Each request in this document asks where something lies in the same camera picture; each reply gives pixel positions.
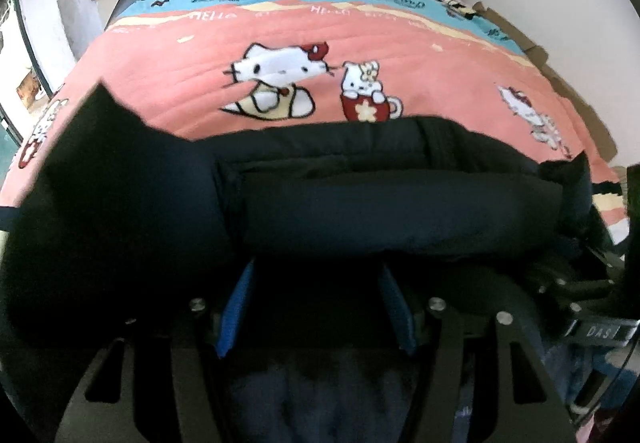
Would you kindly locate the black hooded puffer jacket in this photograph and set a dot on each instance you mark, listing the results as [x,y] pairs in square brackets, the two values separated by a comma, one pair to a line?
[125,225]

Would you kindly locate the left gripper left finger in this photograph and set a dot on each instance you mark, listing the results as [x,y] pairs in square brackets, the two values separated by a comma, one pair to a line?
[140,391]

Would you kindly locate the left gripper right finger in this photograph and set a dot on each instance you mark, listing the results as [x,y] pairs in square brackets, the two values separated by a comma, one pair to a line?
[468,364]

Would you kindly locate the Hello Kitty striped blanket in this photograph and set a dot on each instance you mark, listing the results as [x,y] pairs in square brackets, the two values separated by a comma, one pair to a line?
[198,68]

